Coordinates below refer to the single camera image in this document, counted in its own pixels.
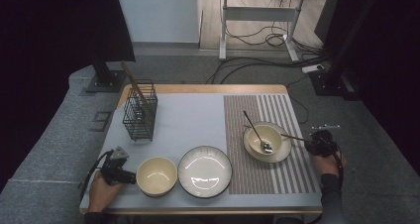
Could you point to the white standing desk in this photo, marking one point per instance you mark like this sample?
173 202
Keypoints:
261 14

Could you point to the brown wooden chopstick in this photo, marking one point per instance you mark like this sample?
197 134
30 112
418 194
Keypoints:
130 79
133 78

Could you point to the white power strip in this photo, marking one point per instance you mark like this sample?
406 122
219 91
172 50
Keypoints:
312 68

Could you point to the white plate with dark rim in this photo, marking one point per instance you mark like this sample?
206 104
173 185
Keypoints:
204 171

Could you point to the brown striped woven placemat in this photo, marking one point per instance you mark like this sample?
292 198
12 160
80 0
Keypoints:
244 171

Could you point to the dark chopstick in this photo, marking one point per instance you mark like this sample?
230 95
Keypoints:
294 137

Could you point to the person's right hand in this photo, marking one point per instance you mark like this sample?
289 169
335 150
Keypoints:
330 166

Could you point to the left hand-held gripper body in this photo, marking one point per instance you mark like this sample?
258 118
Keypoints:
112 172

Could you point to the black metal stand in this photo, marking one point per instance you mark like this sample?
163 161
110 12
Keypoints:
325 85
105 80

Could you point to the floor socket cover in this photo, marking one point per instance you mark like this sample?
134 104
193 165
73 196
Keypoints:
100 116

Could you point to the person's left hand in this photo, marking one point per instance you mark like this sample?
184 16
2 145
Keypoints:
99 197

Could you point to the metal spoon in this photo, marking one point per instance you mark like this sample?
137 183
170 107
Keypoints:
266 147

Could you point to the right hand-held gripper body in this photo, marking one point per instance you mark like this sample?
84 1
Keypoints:
323 143

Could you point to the black curtain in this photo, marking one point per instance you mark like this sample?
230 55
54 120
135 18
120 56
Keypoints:
396 52
49 35

